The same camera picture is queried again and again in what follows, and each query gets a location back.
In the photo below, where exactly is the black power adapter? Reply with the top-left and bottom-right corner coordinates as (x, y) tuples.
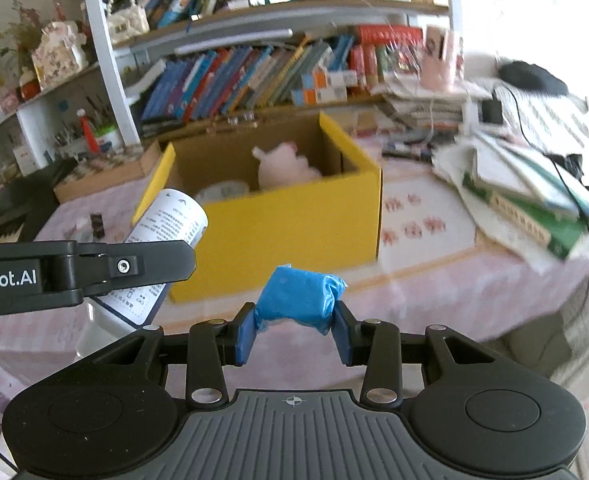
(480, 99), (504, 126)

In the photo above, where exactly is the small white box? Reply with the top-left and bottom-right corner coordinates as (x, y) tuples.
(13, 146), (40, 176)

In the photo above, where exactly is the red and white glue bottle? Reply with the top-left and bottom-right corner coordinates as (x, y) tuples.
(77, 108), (100, 153)

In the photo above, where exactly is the white round container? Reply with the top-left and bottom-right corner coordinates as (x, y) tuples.
(194, 180), (250, 206)

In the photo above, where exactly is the pen holder with pens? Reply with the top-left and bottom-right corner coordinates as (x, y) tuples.
(54, 120), (88, 148)

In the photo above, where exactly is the long row of colourful books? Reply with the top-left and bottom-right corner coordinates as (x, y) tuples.
(139, 25), (425, 123)

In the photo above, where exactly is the white bookshelf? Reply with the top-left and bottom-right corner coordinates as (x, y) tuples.
(0, 0), (467, 171)

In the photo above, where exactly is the stack of papers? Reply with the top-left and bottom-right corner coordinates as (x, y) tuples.
(369, 80), (492, 133)

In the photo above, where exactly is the blue soft packet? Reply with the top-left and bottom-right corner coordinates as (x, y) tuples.
(254, 265), (347, 336)

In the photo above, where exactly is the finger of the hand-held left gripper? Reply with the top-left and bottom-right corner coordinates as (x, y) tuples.
(76, 239), (197, 302)

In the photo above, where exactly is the floral pig figurine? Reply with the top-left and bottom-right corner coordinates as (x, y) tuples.
(32, 21), (89, 88)

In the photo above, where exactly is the white power strip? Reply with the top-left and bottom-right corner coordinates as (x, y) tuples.
(461, 100), (482, 136)

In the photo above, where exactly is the yellow cardboard box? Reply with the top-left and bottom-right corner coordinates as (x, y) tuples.
(132, 111), (383, 303)

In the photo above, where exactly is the black piano keyboard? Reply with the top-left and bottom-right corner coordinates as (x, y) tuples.
(0, 157), (78, 243)

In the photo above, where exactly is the wooden chess board box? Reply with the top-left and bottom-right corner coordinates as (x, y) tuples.
(53, 140), (162, 204)

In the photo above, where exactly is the desktop with pink checked tablecloth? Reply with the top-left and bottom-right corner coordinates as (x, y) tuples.
(0, 125), (589, 391)

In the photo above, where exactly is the pile of notebooks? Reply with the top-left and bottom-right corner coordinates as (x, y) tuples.
(431, 130), (589, 226)

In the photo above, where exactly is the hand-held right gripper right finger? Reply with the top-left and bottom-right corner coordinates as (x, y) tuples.
(333, 302), (507, 409)

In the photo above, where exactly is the white quilted pearl handbag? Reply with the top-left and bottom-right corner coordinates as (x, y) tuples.
(105, 0), (150, 43)

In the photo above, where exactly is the white patterned cloth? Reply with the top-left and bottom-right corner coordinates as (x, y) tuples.
(494, 85), (589, 191)

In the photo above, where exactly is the white printed bottle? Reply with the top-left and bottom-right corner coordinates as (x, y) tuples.
(97, 187), (209, 331)

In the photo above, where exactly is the pink pen holder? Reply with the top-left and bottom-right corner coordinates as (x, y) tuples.
(419, 25), (465, 92)

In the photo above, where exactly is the red round doll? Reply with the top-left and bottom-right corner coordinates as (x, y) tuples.
(18, 67), (42, 101)

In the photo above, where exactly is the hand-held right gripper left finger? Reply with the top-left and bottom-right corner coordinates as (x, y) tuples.
(82, 302), (256, 409)

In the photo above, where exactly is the dried flower bouquet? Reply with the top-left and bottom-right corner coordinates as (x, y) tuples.
(0, 0), (50, 53)

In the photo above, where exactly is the white jar with green lid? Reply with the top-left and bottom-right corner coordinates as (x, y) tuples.
(94, 125), (124, 151)

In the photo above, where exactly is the thick green book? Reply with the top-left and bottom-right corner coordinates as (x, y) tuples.
(461, 170), (589, 261)

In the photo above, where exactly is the pink plush pig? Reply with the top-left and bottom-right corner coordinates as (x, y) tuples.
(252, 142), (322, 191)

